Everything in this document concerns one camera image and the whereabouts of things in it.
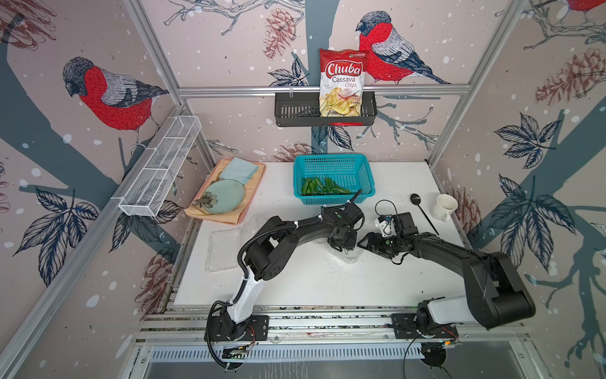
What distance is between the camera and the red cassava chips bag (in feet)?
2.79

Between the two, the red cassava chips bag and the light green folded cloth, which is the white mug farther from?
the light green folded cloth

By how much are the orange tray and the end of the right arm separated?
52cm

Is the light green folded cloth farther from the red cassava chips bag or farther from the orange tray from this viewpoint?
the red cassava chips bag

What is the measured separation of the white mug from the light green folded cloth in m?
0.87

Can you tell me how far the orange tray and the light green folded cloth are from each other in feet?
0.05

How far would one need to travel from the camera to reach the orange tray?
1016 millimetres

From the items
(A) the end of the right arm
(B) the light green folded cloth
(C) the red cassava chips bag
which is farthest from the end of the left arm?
(B) the light green folded cloth

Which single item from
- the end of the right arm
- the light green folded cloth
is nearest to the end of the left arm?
the end of the right arm

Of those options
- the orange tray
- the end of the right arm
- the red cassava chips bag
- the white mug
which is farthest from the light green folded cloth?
the white mug

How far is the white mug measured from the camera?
94 cm

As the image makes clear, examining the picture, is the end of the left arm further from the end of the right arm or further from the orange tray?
the orange tray

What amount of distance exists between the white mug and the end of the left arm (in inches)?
15.3

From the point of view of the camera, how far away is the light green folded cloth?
1.16 metres

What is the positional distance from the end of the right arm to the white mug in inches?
11.0
